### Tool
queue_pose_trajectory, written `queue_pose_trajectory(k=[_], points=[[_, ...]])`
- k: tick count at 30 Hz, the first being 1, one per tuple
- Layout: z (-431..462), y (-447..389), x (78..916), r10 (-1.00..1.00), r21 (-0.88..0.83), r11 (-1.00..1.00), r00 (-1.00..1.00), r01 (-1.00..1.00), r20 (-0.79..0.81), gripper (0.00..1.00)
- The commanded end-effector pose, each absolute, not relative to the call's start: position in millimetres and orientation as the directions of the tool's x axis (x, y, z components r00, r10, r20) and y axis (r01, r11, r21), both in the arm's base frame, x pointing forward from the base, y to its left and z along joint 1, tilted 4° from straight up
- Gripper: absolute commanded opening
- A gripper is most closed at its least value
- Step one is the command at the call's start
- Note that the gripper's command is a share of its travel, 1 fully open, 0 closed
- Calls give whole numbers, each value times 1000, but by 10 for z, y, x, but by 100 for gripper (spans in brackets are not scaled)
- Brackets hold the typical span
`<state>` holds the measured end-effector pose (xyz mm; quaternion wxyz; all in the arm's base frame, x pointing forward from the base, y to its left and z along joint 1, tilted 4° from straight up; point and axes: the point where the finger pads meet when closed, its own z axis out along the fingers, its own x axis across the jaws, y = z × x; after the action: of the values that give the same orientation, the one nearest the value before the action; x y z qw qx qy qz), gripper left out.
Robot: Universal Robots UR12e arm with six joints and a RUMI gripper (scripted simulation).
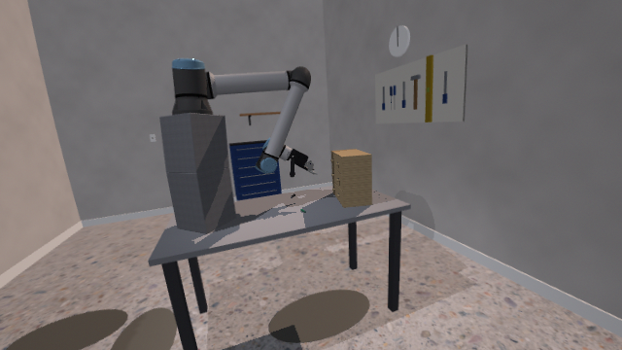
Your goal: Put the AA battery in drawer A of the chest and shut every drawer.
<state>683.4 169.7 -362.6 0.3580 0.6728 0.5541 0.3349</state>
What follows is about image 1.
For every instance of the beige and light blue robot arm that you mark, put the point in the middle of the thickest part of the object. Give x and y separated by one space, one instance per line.
189 78

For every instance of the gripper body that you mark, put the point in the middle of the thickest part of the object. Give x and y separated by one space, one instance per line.
299 158

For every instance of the wooden chest of drawers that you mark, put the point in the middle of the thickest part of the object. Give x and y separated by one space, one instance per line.
356 177

